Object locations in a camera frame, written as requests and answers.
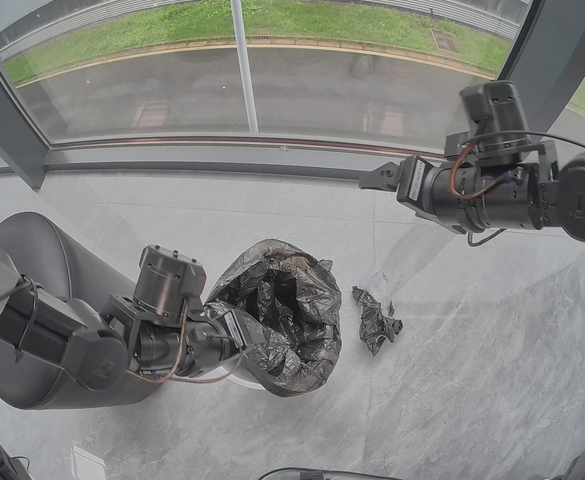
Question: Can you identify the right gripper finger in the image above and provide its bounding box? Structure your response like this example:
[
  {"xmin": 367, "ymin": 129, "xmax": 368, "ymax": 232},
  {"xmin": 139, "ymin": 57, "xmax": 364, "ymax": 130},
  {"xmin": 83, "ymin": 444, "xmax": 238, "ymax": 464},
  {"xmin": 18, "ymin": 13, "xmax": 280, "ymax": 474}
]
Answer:
[{"xmin": 359, "ymin": 161, "xmax": 404, "ymax": 193}]

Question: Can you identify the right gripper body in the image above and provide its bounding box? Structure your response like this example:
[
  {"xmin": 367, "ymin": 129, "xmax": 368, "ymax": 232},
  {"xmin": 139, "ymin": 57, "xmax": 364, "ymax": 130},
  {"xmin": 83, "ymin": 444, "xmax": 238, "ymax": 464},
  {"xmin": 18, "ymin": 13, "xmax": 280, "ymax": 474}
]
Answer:
[{"xmin": 396, "ymin": 154, "xmax": 484, "ymax": 234}]

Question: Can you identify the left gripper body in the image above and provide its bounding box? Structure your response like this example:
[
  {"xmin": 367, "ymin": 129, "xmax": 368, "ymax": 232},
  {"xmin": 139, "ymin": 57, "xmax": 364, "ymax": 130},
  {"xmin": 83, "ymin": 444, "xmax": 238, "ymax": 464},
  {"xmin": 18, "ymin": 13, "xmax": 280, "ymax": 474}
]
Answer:
[{"xmin": 185, "ymin": 309, "xmax": 269, "ymax": 374}]

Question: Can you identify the black plastic bag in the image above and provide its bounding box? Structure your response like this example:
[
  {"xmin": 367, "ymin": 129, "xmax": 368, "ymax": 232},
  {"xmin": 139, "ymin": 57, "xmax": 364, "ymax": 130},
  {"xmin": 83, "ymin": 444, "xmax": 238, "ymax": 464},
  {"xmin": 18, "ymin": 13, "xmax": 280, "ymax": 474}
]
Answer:
[{"xmin": 203, "ymin": 238, "xmax": 343, "ymax": 398}]

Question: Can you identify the black plastic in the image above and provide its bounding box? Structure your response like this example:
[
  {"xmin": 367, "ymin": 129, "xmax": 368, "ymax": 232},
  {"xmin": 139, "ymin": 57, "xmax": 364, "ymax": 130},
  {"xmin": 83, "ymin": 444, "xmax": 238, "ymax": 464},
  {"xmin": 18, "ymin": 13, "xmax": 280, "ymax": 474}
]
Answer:
[{"xmin": 351, "ymin": 285, "xmax": 404, "ymax": 358}]

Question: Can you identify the white trash bin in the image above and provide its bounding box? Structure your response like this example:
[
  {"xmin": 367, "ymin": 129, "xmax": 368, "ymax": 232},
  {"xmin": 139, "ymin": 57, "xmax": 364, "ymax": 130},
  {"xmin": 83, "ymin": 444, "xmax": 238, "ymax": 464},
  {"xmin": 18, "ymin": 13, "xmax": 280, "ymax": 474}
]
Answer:
[{"xmin": 226, "ymin": 363, "xmax": 268, "ymax": 391}]

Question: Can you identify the window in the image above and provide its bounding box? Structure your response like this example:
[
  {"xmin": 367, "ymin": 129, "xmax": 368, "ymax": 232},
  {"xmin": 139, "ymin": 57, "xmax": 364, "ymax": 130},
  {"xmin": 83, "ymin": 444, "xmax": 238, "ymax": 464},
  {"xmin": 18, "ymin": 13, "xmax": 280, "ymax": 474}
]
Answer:
[{"xmin": 0, "ymin": 0, "xmax": 585, "ymax": 194}]

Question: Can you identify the dark grey round chair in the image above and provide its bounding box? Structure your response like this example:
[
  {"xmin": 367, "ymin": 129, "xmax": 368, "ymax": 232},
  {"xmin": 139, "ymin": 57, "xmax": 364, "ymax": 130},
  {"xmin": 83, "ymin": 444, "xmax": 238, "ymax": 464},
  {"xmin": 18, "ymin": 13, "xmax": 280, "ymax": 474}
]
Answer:
[{"xmin": 0, "ymin": 211, "xmax": 173, "ymax": 411}]

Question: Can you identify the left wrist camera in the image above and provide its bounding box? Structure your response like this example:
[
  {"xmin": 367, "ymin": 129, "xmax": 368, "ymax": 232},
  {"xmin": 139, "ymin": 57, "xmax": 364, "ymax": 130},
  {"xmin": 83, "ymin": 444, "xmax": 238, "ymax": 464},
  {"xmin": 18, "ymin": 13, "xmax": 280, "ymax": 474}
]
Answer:
[{"xmin": 186, "ymin": 262, "xmax": 208, "ymax": 300}]

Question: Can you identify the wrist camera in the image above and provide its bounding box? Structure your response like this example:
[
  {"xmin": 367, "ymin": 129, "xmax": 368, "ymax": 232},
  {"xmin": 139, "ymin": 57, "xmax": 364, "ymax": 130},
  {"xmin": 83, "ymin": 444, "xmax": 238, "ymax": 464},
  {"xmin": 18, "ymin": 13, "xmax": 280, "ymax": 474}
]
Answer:
[
  {"xmin": 186, "ymin": 262, "xmax": 208, "ymax": 300},
  {"xmin": 460, "ymin": 84, "xmax": 493, "ymax": 125}
]

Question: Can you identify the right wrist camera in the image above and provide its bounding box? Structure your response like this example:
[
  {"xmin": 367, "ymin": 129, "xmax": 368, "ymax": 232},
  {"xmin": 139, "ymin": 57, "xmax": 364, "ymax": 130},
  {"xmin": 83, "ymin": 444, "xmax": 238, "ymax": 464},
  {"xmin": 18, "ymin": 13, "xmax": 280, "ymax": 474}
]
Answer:
[{"xmin": 460, "ymin": 84, "xmax": 493, "ymax": 125}]

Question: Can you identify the black cable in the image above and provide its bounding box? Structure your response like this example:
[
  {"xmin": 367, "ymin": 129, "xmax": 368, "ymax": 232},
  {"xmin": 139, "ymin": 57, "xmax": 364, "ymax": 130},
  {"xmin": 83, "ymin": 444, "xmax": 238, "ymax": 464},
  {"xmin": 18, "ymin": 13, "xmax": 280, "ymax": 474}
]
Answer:
[{"xmin": 460, "ymin": 130, "xmax": 585, "ymax": 165}]

